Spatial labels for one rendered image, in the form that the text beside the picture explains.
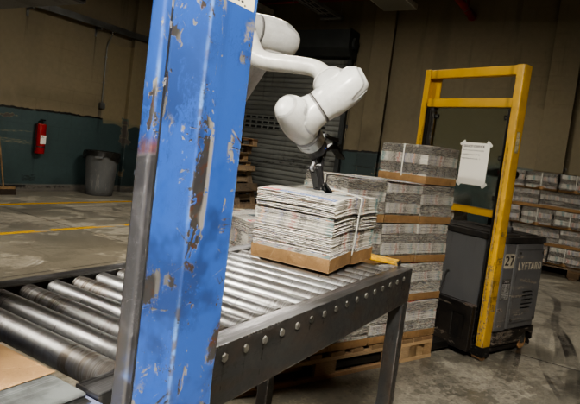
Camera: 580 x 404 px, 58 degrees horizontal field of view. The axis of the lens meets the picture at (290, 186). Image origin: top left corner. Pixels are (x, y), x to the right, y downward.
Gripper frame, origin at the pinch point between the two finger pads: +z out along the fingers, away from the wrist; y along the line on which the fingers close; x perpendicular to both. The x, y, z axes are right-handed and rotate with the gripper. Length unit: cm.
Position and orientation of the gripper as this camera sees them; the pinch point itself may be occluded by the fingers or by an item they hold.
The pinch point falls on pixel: (333, 173)
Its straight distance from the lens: 183.4
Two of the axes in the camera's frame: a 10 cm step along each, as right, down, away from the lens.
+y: -3.5, 8.8, -3.3
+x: 8.4, 1.4, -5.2
